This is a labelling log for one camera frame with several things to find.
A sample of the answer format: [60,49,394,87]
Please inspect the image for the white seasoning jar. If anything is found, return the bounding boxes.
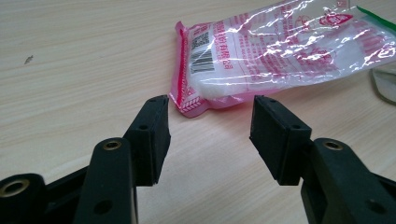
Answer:
[369,65,396,105]

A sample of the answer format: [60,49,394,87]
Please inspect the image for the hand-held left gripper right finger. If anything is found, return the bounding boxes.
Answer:
[249,94,396,224]

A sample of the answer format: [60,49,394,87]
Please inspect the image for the pink clear bag of white crystals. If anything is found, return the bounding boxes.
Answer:
[168,0,396,119]

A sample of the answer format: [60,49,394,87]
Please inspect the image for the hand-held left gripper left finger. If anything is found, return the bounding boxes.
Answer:
[74,94,172,224]

